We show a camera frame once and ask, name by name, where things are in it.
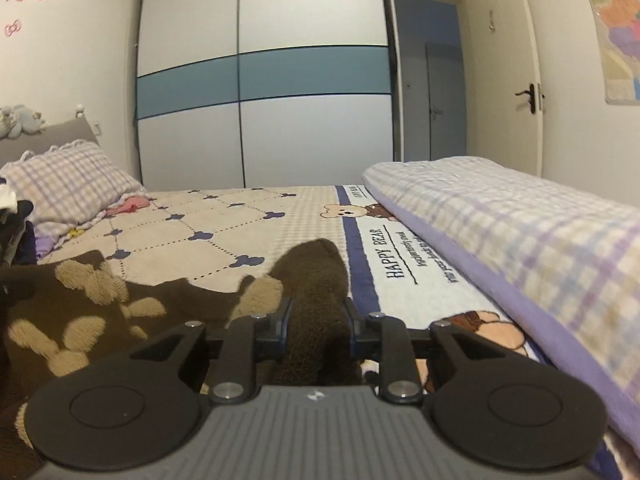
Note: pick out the white wall socket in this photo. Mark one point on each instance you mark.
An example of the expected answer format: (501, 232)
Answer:
(97, 128)

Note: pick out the purple plaid quilt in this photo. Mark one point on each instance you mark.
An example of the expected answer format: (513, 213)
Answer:
(525, 220)

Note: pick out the grey hallway door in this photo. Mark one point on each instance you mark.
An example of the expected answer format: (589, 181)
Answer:
(444, 100)

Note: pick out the pink cloth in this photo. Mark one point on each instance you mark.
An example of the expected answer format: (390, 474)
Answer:
(129, 205)

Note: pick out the white and blue sliding wardrobe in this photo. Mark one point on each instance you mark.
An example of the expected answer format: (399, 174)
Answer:
(260, 125)

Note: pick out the blue plush toy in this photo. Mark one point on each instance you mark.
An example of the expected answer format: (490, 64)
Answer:
(20, 121)

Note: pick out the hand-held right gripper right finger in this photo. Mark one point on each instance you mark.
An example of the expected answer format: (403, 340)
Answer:
(357, 334)

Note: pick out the dark clothes pile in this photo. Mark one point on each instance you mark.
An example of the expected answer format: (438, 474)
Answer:
(17, 237)

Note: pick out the white cloth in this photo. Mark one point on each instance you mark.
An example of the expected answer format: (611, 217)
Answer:
(6, 196)

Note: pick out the pink bow wall sticker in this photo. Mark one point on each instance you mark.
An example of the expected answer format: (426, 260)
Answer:
(13, 28)

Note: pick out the brown sweater with beige spots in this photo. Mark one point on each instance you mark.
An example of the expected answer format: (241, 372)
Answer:
(310, 285)

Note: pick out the small door hook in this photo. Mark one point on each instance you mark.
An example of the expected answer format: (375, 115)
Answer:
(491, 20)

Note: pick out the wall map poster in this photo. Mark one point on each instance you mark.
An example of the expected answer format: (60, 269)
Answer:
(617, 40)

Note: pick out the white door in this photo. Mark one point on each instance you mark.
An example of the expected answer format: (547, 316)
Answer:
(500, 70)

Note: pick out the bear printed blanket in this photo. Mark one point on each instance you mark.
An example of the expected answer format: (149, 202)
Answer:
(225, 225)

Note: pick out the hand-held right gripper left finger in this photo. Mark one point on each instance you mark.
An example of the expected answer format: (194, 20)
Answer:
(272, 334)

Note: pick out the grey headboard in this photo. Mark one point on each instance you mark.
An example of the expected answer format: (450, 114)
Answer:
(65, 133)

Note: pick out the purple plaid pillow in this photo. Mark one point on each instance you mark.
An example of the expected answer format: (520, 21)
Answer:
(70, 185)

